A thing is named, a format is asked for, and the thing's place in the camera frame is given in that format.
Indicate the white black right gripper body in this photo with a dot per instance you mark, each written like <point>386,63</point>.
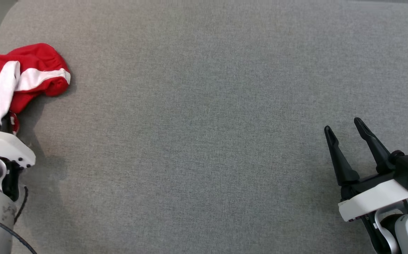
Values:
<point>373,201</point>

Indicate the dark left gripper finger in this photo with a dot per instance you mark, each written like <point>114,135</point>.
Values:
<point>1,126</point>

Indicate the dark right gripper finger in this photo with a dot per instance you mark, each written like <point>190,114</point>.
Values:
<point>341,165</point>
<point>375,150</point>

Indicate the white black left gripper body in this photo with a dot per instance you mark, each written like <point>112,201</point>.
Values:
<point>2,146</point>

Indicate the red white-trimmed shorts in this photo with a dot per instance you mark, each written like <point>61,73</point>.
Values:
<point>38,56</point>

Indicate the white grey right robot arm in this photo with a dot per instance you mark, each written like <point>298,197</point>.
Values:
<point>407,233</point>

